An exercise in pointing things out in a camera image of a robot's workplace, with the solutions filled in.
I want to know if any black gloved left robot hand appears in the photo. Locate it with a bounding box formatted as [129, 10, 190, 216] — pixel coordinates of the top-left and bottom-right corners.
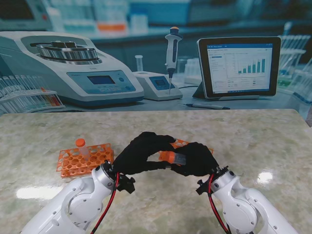
[113, 131, 176, 176]

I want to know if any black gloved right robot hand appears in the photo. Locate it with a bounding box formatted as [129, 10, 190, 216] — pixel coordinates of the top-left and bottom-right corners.
[170, 142, 219, 177]

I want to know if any clear plastic test tube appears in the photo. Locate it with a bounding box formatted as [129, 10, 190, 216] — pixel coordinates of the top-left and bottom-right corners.
[78, 145, 91, 162]
[174, 153, 187, 167]

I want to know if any empty orange test tube rack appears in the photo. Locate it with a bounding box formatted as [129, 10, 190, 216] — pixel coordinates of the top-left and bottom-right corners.
[56, 143, 115, 178]

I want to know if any printed laboratory backdrop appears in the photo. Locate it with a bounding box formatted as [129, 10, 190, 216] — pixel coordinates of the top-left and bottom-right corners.
[0, 0, 312, 120]

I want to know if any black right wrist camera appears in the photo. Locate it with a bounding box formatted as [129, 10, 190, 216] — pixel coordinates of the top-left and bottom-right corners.
[196, 179, 212, 195]

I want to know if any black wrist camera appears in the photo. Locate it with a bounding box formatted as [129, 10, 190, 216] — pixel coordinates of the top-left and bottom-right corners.
[117, 175, 136, 195]
[196, 179, 212, 195]

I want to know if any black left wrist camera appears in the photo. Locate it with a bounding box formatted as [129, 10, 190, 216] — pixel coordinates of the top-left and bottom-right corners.
[117, 175, 136, 195]

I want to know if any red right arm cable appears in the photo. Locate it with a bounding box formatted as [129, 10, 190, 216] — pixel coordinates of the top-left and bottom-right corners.
[208, 174, 231, 234]

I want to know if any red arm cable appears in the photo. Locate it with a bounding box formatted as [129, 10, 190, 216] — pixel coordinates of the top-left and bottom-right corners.
[208, 174, 231, 234]
[91, 172, 120, 234]

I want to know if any red left arm cable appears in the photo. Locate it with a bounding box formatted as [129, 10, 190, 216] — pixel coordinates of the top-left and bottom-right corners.
[91, 172, 120, 234]

